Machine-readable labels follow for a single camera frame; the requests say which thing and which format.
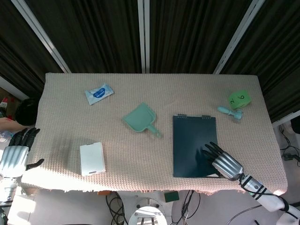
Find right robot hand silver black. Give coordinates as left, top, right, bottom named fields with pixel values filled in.
left=202, top=142, right=245, bottom=181

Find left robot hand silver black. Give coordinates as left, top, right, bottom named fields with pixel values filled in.
left=0, top=127, right=45, bottom=179

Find dark green notebook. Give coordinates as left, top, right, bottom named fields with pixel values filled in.
left=172, top=113, right=223, bottom=179

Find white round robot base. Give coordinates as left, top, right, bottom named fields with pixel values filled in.
left=128, top=204, right=168, bottom=225

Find black round object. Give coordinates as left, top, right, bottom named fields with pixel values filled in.
left=15, top=98, right=38, bottom=127

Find light blue handheld fan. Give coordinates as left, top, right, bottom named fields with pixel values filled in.
left=217, top=105, right=244, bottom=123

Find small dark green box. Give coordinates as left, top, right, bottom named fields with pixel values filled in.
left=164, top=190, right=180, bottom=203

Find green numbered foam cube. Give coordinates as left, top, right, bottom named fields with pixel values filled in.
left=228, top=89, right=252, bottom=110

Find white cardboard box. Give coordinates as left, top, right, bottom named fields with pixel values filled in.
left=79, top=142, right=106, bottom=177

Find pink knitted tablecloth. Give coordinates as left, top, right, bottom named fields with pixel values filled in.
left=20, top=72, right=289, bottom=196

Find teal plastic dustpan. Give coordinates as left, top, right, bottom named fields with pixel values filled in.
left=122, top=102, right=163, bottom=140

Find blue white wet wipes pack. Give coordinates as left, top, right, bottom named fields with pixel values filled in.
left=84, top=82, right=116, bottom=106

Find black pleated curtain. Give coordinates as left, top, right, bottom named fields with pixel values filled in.
left=220, top=0, right=300, bottom=124
left=149, top=0, right=253, bottom=75
left=0, top=0, right=65, bottom=99
left=24, top=0, right=143, bottom=74

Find grey floor cable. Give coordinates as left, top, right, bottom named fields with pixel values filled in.
left=225, top=204, right=263, bottom=225

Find black floor cable bundle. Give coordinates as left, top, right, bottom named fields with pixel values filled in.
left=105, top=191, right=130, bottom=225
left=170, top=189, right=203, bottom=225

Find black cable with adapter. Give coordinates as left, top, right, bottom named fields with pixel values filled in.
left=278, top=123, right=300, bottom=162

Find white metal frame post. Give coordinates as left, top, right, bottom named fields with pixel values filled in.
left=137, top=0, right=151, bottom=74
left=212, top=0, right=266, bottom=75
left=11, top=0, right=71, bottom=74

